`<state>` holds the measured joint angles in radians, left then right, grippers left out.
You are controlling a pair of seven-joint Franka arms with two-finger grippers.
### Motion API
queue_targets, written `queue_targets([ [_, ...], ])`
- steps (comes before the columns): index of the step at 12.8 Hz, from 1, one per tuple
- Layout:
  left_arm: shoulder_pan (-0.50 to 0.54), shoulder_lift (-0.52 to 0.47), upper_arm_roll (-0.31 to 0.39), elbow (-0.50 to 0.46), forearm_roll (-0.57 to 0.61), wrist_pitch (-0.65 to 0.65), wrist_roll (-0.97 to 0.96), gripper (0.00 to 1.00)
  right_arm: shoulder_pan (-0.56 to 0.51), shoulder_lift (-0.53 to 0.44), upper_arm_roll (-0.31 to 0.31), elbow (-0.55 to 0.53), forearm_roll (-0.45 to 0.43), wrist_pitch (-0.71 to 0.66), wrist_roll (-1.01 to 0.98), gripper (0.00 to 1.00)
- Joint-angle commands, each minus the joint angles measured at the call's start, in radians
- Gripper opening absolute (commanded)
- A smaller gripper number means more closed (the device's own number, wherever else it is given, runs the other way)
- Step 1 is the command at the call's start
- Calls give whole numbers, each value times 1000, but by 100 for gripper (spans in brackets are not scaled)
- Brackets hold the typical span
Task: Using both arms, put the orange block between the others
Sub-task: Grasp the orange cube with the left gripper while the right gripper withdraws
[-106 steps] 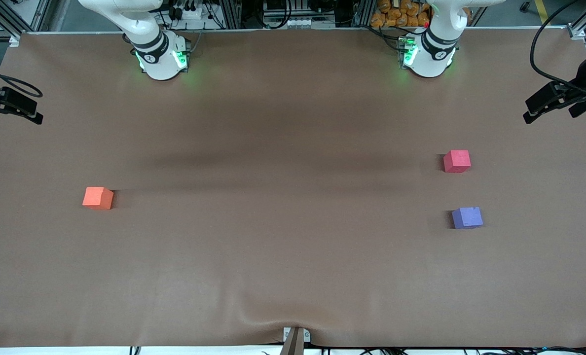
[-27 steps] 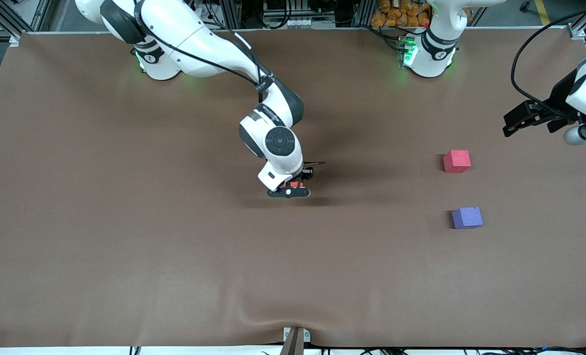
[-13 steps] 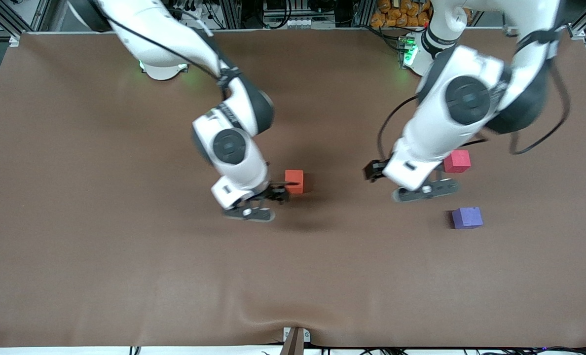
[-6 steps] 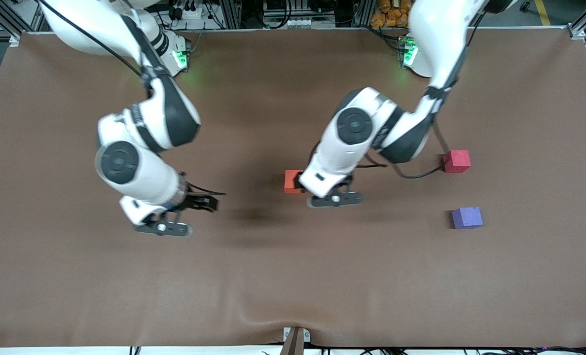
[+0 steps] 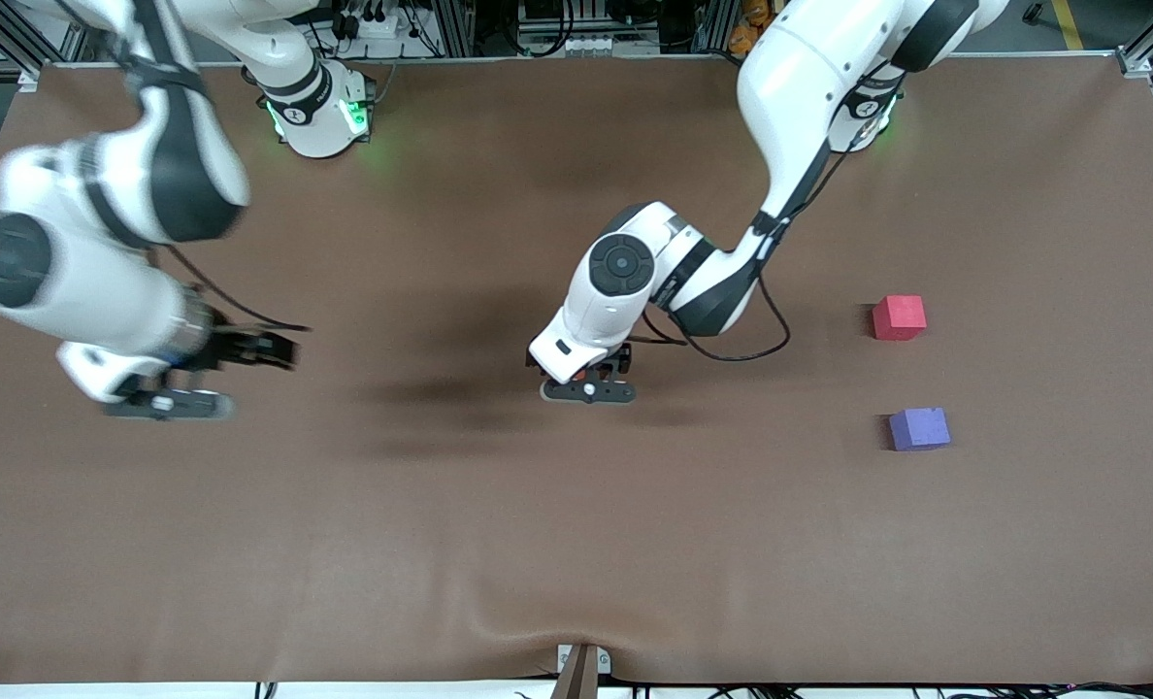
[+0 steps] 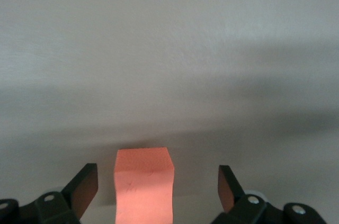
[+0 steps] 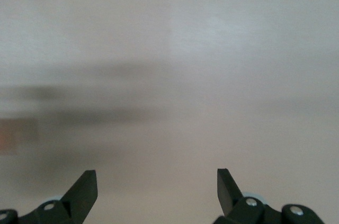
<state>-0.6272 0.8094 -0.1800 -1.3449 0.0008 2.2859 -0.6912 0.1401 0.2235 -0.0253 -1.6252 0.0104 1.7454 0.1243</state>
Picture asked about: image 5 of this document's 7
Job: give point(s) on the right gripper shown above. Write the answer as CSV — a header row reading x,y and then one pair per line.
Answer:
x,y
230,348

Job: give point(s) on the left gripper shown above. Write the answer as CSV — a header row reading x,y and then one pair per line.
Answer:
x,y
607,369

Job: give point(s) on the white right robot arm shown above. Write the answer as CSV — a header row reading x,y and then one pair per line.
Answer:
x,y
101,291

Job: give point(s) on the brown table mat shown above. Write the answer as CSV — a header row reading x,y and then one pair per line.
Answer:
x,y
576,534

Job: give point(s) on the red foam block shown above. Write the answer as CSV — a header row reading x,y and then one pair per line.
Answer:
x,y
899,317

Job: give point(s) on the purple foam block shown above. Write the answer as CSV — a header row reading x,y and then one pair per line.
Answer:
x,y
919,429

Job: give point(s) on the white connector row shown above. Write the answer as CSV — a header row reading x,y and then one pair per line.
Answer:
x,y
591,45

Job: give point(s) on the white power strip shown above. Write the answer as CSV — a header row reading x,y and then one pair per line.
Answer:
x,y
378,24

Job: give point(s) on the pile of orange packets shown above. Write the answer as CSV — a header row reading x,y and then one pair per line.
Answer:
x,y
743,29

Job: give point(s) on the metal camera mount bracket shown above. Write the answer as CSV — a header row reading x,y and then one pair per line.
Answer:
x,y
581,675

